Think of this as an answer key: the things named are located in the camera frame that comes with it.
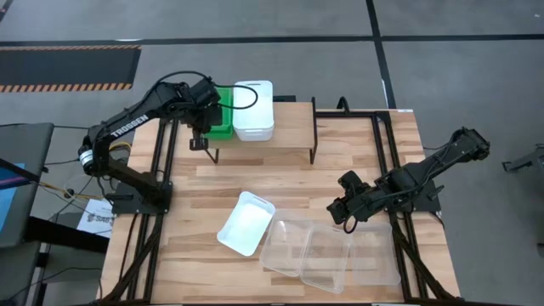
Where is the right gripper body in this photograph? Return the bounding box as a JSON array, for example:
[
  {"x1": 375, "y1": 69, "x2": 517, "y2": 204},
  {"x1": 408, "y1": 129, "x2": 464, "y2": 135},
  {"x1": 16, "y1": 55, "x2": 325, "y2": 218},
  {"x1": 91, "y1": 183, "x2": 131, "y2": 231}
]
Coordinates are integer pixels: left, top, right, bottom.
[{"x1": 339, "y1": 184, "x2": 377, "y2": 222}]

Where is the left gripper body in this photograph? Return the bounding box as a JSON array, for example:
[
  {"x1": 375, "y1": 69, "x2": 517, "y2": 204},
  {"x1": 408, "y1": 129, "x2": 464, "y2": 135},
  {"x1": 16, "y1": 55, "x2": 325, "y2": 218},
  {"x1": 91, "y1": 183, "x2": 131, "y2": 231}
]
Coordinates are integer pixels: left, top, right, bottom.
[{"x1": 186, "y1": 78, "x2": 224, "y2": 133}]

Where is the green slotted plastic basket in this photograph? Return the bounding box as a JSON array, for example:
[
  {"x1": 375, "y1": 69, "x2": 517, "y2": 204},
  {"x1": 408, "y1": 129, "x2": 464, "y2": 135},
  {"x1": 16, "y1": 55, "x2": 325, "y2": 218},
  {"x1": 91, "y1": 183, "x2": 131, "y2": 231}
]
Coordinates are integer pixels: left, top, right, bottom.
[{"x1": 203, "y1": 87, "x2": 235, "y2": 141}]

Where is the clear plastic basket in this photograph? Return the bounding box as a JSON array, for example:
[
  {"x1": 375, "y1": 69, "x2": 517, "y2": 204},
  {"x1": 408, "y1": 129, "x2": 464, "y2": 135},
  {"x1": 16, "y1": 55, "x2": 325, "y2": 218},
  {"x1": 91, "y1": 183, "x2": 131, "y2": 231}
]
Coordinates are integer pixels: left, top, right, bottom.
[
  {"x1": 346, "y1": 220, "x2": 402, "y2": 286},
  {"x1": 258, "y1": 218, "x2": 318, "y2": 278},
  {"x1": 299, "y1": 224, "x2": 354, "y2": 295}
]

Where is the white plastic basket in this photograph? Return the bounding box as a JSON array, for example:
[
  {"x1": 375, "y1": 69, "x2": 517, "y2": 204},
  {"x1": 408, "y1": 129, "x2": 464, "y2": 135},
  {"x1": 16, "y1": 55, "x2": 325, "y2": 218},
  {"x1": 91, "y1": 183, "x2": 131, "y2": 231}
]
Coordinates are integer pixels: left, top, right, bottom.
[
  {"x1": 216, "y1": 190, "x2": 277, "y2": 258},
  {"x1": 232, "y1": 79, "x2": 275, "y2": 143}
]

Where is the white printed paper sign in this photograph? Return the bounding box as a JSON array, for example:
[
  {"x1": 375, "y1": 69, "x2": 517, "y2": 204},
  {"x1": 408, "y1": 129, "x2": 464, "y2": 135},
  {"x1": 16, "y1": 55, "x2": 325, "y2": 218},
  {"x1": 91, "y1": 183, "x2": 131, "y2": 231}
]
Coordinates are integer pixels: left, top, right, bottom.
[{"x1": 76, "y1": 198, "x2": 116, "y2": 239}]

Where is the black hazard-striped floor mat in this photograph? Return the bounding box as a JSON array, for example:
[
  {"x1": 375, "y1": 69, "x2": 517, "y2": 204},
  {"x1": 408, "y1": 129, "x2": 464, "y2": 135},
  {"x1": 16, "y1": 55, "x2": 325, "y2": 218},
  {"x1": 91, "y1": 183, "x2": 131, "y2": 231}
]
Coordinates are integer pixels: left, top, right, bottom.
[{"x1": 0, "y1": 44, "x2": 143, "y2": 94}]

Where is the black desk base bar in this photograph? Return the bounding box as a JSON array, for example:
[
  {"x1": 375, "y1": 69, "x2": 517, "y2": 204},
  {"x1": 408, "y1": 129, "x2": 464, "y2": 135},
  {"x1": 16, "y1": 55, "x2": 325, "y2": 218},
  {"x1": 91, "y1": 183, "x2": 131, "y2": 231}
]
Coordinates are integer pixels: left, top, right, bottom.
[{"x1": 25, "y1": 215, "x2": 111, "y2": 255}]

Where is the dark side desk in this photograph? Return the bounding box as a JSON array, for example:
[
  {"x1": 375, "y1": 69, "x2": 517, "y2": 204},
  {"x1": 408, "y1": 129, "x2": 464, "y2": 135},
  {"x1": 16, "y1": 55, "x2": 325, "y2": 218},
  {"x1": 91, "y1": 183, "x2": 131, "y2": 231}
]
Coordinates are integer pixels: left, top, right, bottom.
[{"x1": 0, "y1": 122, "x2": 55, "y2": 250}]

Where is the blue screen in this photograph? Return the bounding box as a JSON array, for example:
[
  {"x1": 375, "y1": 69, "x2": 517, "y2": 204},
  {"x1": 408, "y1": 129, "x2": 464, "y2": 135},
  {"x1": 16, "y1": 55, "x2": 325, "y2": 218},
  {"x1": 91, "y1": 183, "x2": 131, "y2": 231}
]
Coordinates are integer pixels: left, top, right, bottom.
[{"x1": 0, "y1": 162, "x2": 27, "y2": 234}]

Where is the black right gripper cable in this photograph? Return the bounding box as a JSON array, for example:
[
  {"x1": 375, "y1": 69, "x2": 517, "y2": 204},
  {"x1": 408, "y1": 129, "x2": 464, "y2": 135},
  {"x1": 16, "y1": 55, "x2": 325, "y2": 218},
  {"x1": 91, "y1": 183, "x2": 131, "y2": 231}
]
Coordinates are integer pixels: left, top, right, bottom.
[{"x1": 342, "y1": 210, "x2": 363, "y2": 235}]

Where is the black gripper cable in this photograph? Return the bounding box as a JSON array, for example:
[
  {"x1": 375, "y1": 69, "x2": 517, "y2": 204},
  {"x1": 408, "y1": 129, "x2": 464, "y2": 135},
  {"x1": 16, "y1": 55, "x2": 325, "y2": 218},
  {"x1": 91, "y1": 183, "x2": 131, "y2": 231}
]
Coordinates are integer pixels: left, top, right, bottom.
[
  {"x1": 212, "y1": 83, "x2": 259, "y2": 111},
  {"x1": 342, "y1": 210, "x2": 363, "y2": 235}
]

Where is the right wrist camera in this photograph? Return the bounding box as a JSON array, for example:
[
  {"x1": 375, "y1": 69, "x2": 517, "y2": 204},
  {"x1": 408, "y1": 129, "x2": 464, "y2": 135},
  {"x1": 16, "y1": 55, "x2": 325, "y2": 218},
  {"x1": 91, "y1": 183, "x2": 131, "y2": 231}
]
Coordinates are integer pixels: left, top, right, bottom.
[{"x1": 338, "y1": 169, "x2": 363, "y2": 192}]

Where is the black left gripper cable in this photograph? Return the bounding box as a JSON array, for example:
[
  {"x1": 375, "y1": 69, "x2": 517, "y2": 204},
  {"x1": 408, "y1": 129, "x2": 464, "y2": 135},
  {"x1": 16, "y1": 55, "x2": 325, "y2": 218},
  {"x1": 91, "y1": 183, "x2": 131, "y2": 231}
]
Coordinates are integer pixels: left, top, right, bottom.
[{"x1": 212, "y1": 83, "x2": 259, "y2": 111}]

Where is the black aluminium table frame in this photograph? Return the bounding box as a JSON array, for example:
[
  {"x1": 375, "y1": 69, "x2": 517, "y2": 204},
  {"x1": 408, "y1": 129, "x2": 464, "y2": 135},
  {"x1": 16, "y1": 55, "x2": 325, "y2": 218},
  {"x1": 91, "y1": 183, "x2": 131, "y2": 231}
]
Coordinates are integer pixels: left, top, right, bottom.
[{"x1": 98, "y1": 108, "x2": 460, "y2": 306}]

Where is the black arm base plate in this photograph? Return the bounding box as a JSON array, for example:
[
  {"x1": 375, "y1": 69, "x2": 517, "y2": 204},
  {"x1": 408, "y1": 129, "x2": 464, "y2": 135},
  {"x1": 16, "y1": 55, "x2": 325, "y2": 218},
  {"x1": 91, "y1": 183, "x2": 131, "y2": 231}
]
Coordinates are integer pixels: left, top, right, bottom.
[
  {"x1": 379, "y1": 178, "x2": 443, "y2": 213},
  {"x1": 105, "y1": 180, "x2": 174, "y2": 216}
]

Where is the black wire rack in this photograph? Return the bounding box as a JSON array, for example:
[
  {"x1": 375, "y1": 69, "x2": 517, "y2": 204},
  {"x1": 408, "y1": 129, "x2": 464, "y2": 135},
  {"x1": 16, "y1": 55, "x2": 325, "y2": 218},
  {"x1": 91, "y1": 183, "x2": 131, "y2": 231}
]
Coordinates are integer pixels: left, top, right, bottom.
[{"x1": 197, "y1": 100, "x2": 319, "y2": 166}]

